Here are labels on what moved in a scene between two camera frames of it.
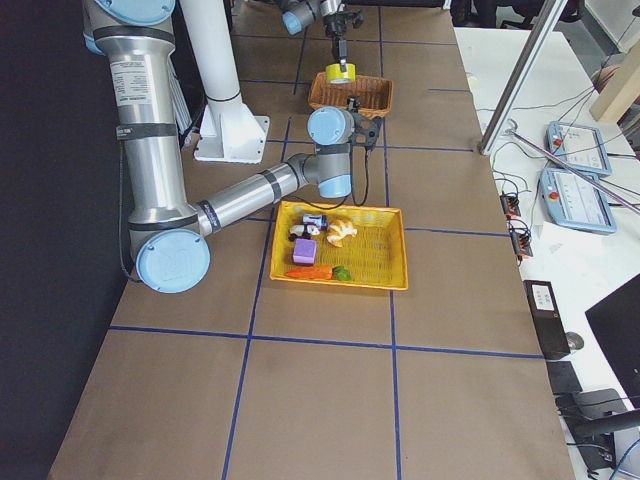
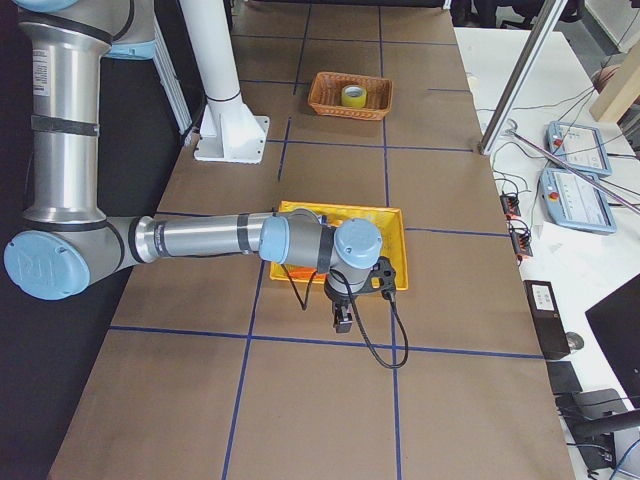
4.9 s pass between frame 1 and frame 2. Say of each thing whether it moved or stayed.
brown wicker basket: stayed
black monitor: stayed
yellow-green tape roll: moved
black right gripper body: moved
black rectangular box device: stayed
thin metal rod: stayed
